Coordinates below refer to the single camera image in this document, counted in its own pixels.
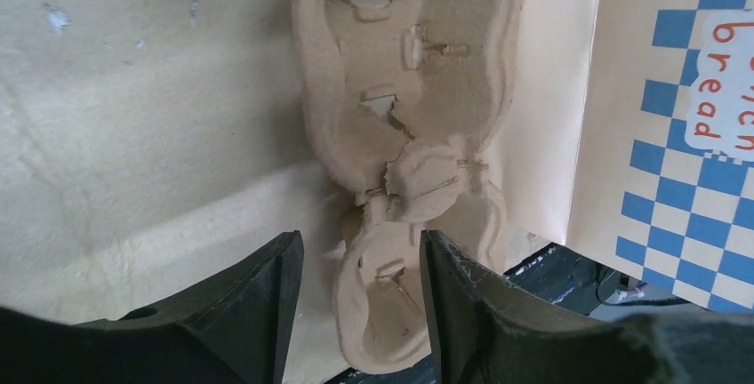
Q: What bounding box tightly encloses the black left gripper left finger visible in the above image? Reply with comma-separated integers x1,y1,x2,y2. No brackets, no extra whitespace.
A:
1,231,304,383

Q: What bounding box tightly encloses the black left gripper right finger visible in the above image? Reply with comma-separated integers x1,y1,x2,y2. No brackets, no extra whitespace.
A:
420,231,753,383

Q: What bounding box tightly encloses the blue checkered paper bag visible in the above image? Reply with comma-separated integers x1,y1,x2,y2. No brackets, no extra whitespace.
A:
494,0,753,312

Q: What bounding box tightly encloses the single brown pulp carrier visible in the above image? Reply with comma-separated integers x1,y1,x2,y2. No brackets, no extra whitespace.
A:
293,0,524,374

